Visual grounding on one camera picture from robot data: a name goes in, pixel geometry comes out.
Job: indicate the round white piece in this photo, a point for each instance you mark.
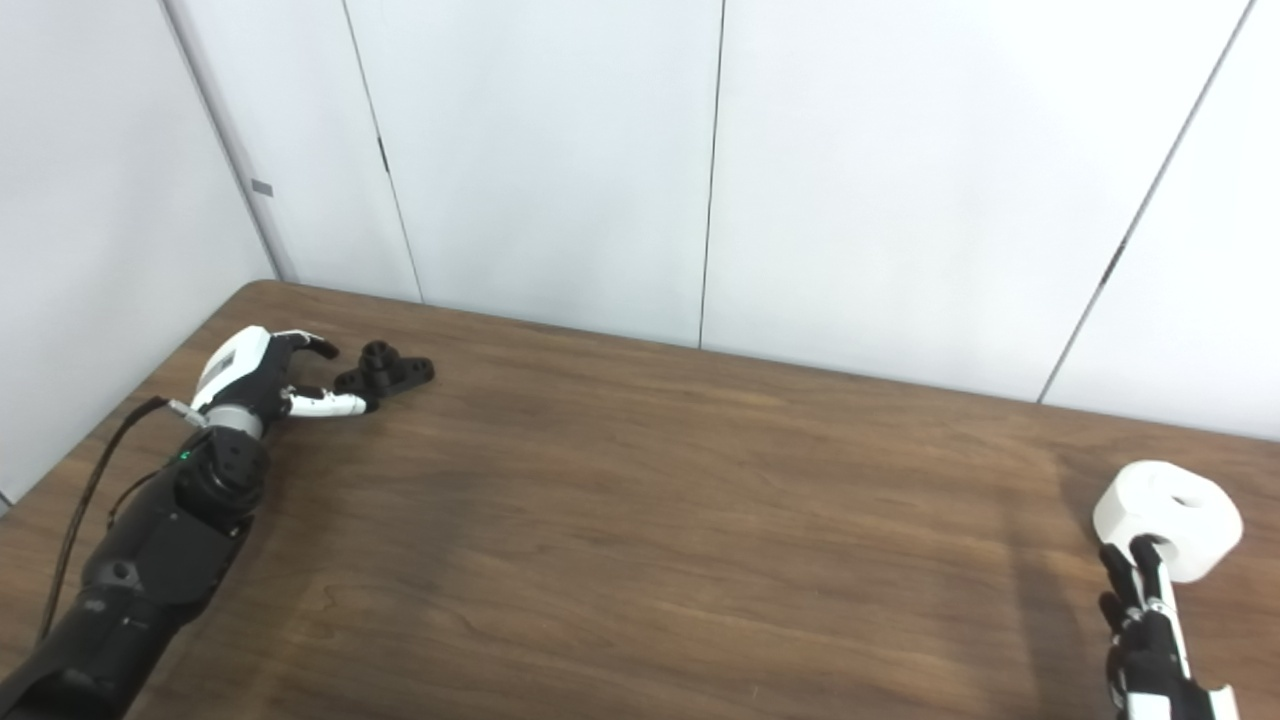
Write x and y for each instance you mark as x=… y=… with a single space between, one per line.
x=1150 y=500

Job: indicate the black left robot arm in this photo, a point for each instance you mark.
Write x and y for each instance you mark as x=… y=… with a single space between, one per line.
x=150 y=560

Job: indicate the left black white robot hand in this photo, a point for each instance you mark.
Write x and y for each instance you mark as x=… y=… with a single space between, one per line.
x=240 y=375

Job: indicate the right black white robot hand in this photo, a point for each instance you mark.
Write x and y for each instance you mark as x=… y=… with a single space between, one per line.
x=1150 y=650

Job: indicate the black flanged holder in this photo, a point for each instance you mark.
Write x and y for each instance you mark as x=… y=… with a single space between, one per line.
x=390 y=374

